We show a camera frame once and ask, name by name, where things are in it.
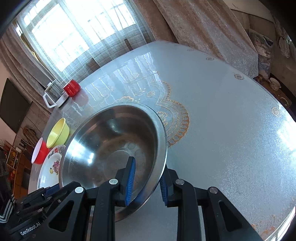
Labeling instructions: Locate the white floral plate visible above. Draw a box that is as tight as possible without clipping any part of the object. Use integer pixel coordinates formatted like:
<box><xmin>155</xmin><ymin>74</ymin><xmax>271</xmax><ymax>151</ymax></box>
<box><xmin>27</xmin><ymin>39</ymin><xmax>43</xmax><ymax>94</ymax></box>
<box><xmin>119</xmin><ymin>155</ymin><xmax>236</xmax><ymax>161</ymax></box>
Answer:
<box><xmin>37</xmin><ymin>145</ymin><xmax>65</xmax><ymax>189</ymax></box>

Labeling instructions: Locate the red plastic bowl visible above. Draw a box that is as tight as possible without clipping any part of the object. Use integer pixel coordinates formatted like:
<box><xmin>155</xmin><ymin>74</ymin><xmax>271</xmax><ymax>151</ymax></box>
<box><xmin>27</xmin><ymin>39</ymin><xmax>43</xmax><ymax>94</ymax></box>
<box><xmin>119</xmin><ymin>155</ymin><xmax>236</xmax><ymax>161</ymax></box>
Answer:
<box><xmin>31</xmin><ymin>138</ymin><xmax>50</xmax><ymax>165</ymax></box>

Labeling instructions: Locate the yellow plastic bowl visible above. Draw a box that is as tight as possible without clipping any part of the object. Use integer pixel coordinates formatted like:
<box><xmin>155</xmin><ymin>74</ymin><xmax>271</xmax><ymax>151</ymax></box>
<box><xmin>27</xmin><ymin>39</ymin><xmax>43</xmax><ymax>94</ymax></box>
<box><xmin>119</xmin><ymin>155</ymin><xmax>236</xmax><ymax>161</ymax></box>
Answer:
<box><xmin>46</xmin><ymin>118</ymin><xmax>70</xmax><ymax>148</ymax></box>

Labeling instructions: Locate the stainless steel bowl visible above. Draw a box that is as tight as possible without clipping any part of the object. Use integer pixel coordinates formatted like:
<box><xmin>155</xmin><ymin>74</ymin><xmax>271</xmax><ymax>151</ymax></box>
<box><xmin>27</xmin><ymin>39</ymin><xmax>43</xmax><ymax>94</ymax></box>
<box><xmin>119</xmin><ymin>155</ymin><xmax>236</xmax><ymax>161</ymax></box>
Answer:
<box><xmin>59</xmin><ymin>103</ymin><xmax>168</xmax><ymax>221</ymax></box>

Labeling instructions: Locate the wooden cabinet with shelf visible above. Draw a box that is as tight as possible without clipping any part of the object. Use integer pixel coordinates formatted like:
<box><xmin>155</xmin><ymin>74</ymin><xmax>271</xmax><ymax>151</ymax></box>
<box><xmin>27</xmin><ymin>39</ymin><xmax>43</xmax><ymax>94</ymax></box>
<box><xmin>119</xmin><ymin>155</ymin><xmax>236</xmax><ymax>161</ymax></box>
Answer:
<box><xmin>2</xmin><ymin>140</ymin><xmax>32</xmax><ymax>199</ymax></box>

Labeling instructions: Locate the white glass electric kettle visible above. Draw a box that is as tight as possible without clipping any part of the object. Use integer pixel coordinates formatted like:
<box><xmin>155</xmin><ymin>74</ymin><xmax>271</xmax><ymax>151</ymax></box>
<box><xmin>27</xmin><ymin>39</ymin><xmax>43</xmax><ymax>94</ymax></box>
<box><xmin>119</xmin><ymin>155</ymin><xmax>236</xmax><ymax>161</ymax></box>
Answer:
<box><xmin>43</xmin><ymin>79</ymin><xmax>69</xmax><ymax>108</ymax></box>

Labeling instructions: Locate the red mug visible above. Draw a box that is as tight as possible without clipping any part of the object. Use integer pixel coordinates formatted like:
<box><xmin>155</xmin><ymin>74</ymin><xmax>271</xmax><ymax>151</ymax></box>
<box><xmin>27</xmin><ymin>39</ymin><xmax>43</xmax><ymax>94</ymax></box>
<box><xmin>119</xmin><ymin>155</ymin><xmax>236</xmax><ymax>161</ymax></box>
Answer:
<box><xmin>63</xmin><ymin>79</ymin><xmax>81</xmax><ymax>97</ymax></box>

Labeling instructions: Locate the left beige curtain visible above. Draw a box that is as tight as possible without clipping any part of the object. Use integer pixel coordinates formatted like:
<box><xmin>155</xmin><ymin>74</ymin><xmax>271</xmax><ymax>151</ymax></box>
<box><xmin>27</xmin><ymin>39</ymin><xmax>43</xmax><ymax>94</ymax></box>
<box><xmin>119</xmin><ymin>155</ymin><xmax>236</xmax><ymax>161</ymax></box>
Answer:
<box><xmin>1</xmin><ymin>26</ymin><xmax>55</xmax><ymax>116</ymax></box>

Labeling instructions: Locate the beige curtain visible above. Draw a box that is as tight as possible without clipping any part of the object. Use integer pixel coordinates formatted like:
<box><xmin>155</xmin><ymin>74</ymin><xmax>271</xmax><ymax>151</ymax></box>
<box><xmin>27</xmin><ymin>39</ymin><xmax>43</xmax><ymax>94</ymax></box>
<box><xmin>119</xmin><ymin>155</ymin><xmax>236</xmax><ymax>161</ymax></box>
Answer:
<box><xmin>1</xmin><ymin>26</ymin><xmax>55</xmax><ymax>116</ymax></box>
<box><xmin>134</xmin><ymin>1</ymin><xmax>258</xmax><ymax>78</ymax></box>

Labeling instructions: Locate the white patterned pot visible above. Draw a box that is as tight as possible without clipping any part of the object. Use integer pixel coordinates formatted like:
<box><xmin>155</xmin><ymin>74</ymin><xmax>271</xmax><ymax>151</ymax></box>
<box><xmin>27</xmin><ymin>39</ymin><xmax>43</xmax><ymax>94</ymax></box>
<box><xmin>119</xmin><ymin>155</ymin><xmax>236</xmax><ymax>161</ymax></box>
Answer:
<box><xmin>268</xmin><ymin>78</ymin><xmax>281</xmax><ymax>91</ymax></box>

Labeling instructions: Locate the sheer white window curtain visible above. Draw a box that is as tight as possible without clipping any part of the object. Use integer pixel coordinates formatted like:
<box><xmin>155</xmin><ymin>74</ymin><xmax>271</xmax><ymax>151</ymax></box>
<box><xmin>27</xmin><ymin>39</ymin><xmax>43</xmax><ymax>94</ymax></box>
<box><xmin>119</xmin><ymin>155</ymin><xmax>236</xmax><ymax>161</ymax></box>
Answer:
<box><xmin>16</xmin><ymin>1</ymin><xmax>154</xmax><ymax>83</ymax></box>

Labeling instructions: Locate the right beige curtain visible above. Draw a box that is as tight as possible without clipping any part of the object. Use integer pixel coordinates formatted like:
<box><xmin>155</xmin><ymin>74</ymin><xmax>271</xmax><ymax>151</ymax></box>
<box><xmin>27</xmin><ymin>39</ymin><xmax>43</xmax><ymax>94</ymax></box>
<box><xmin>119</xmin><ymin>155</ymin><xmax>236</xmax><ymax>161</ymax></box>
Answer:
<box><xmin>134</xmin><ymin>1</ymin><xmax>258</xmax><ymax>78</ymax></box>

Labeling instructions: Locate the black wall television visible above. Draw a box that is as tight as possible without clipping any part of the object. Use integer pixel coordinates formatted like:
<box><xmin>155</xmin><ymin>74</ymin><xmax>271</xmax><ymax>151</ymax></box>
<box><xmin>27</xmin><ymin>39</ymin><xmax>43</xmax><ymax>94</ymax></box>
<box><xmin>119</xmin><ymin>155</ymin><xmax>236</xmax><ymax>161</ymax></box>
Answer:
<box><xmin>0</xmin><ymin>78</ymin><xmax>31</xmax><ymax>133</ymax></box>

